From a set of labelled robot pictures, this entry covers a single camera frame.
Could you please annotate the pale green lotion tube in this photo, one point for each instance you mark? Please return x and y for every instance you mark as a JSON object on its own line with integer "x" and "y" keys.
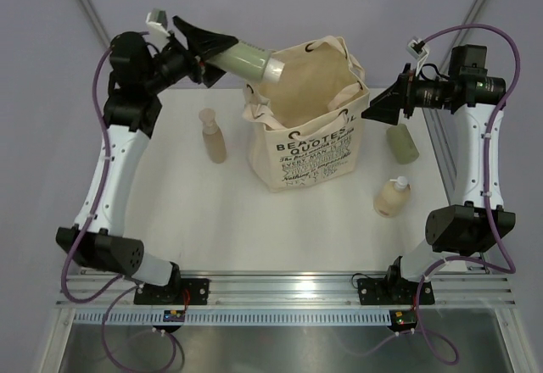
{"x": 249, "y": 62}

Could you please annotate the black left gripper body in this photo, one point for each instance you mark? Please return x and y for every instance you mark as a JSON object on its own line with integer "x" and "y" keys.
{"x": 172, "y": 65}

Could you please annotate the white slotted cable duct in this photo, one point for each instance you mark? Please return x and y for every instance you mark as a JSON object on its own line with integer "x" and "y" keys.
{"x": 252, "y": 317}

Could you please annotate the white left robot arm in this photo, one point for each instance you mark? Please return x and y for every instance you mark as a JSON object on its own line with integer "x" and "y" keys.
{"x": 127, "y": 120}

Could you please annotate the cream canvas tote bag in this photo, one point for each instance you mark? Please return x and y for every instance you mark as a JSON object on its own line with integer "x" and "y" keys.
{"x": 307, "y": 128}

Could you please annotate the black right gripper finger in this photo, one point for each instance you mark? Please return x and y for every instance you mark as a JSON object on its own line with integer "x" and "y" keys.
{"x": 394, "y": 95}
{"x": 385, "y": 111}

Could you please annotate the pale green round bottle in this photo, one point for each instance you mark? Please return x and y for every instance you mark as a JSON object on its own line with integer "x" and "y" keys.
{"x": 401, "y": 144}

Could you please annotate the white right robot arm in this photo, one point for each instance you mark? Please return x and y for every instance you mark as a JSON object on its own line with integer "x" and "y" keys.
{"x": 476, "y": 219}

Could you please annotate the beige pump bottle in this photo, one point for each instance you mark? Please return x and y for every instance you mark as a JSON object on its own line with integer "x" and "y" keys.
{"x": 212, "y": 136}

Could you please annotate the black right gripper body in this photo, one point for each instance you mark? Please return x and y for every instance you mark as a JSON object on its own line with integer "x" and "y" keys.
{"x": 423, "y": 93}

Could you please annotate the cream pump lotion bottle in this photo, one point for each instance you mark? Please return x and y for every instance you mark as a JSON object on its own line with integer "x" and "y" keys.
{"x": 392, "y": 197}

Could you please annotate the aluminium mounting rail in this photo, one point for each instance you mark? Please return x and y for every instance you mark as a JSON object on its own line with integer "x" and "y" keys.
{"x": 305, "y": 290}

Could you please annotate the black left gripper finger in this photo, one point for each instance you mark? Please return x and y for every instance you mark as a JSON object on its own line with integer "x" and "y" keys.
{"x": 202, "y": 43}
{"x": 209, "y": 75}

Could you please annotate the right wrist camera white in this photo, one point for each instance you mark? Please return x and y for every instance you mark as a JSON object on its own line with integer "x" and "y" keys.
{"x": 419, "y": 50}

